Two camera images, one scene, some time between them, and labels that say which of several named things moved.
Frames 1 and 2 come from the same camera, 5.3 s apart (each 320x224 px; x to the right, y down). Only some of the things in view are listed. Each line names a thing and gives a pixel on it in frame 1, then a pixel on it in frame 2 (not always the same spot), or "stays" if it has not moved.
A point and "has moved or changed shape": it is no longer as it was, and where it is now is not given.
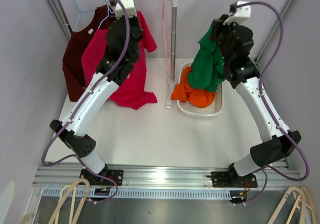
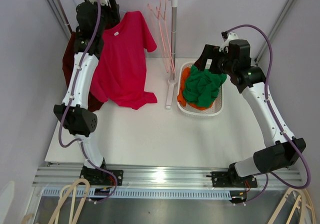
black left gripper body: [135, 29] to [108, 17]
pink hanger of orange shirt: [163, 0] has moved or changed shape
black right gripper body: [221, 34] to [220, 64]
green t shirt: [207, 71] has moved or changed shape
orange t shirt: [182, 92] has moved or changed shape
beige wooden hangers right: [306, 201] stays
